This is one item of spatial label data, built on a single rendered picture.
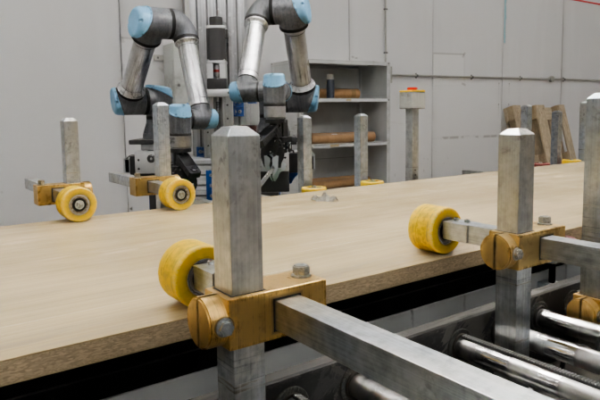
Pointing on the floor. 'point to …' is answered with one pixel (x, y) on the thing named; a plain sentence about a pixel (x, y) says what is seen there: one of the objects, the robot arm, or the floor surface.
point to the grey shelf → (377, 93)
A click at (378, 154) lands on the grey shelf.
